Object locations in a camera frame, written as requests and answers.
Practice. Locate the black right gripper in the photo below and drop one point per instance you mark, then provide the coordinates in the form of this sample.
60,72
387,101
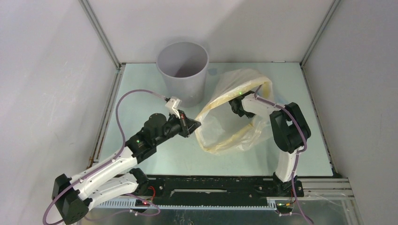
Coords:
237,107

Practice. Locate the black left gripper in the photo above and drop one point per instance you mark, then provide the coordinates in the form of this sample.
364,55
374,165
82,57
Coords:
187,126

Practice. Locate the translucent yellow-white trash bag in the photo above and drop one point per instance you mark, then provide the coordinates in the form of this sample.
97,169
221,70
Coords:
222,130

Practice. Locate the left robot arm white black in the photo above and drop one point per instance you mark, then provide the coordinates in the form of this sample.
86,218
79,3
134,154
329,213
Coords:
75,196

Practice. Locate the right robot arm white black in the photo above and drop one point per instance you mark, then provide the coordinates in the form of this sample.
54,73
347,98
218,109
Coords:
289,128

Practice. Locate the grey plastic trash bin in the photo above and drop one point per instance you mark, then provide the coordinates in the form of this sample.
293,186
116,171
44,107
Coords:
183,66

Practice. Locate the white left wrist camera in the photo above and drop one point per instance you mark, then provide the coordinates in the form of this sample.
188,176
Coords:
172,105

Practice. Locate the aluminium frame rail front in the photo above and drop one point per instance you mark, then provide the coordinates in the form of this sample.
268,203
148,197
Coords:
326,201

